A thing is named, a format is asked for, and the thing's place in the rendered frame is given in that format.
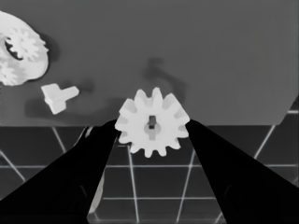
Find white toothed gear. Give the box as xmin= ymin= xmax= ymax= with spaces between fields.
xmin=5 ymin=26 xmax=50 ymax=63
xmin=114 ymin=87 xmax=191 ymax=159
xmin=0 ymin=60 xmax=22 ymax=87

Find small white T-shaped piece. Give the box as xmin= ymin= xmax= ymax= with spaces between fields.
xmin=40 ymin=83 xmax=80 ymax=116

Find white round carrier with pins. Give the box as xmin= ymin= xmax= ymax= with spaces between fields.
xmin=0 ymin=10 xmax=50 ymax=87

